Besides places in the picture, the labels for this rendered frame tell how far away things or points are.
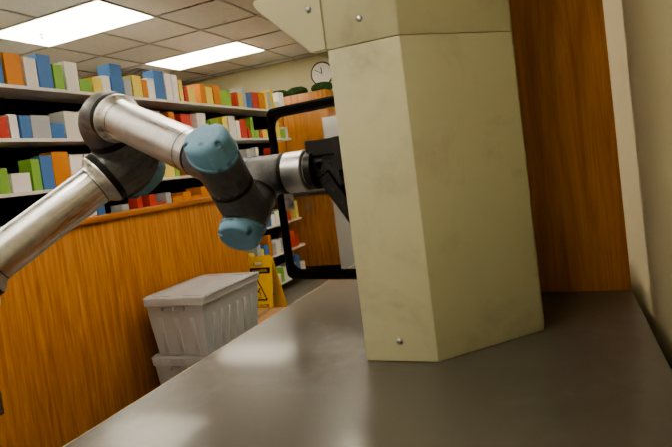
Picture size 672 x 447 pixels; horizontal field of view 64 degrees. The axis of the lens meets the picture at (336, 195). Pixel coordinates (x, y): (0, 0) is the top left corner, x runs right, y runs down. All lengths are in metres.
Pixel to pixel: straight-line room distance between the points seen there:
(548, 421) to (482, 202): 0.33
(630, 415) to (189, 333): 2.61
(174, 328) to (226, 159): 2.35
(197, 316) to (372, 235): 2.27
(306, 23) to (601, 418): 0.64
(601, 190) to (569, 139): 0.11
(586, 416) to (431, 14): 0.55
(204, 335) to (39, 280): 0.84
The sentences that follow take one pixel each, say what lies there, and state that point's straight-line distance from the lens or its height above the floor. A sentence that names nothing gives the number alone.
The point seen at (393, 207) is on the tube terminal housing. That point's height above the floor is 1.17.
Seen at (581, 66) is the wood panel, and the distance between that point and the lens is 1.13.
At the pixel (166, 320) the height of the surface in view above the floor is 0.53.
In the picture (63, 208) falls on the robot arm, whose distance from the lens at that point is 1.20.
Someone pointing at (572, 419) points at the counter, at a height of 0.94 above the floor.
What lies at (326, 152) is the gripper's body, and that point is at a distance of 0.94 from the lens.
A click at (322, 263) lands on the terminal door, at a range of 1.23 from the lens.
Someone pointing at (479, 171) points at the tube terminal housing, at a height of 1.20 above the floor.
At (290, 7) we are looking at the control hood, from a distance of 0.87.
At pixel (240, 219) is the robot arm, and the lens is 0.90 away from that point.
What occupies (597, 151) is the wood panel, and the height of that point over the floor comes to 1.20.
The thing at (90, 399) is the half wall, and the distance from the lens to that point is 3.12.
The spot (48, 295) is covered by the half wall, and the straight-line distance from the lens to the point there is 2.90.
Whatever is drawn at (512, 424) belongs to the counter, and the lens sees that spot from 0.66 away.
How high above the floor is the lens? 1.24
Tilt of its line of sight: 3 degrees down
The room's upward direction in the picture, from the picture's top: 7 degrees counter-clockwise
